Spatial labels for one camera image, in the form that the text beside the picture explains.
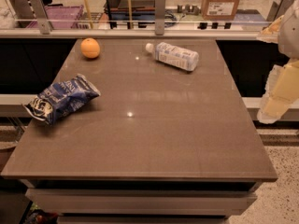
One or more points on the orange topped cart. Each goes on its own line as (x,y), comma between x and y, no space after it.
(125,10)

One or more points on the middle metal railing bracket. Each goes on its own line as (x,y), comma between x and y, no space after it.
(159,16)

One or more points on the right metal railing bracket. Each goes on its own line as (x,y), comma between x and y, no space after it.
(278,8)

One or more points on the left metal railing bracket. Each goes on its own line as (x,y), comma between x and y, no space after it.
(41,17)

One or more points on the grey table with drawers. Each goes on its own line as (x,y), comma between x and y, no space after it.
(158,146)

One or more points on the blue chip bag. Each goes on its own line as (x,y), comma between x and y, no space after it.
(61,99)

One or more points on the metal railing bracket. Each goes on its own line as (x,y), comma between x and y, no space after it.
(159,16)
(41,17)
(278,8)

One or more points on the blue labelled plastic bottle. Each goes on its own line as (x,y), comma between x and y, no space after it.
(178,57)

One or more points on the yellow pole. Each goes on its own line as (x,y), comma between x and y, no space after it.
(89,15)

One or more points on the purple plastic crate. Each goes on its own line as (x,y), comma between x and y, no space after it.
(62,17)

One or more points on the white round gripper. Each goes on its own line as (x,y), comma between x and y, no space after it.
(290,32)

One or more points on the orange fruit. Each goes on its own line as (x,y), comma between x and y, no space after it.
(90,48)

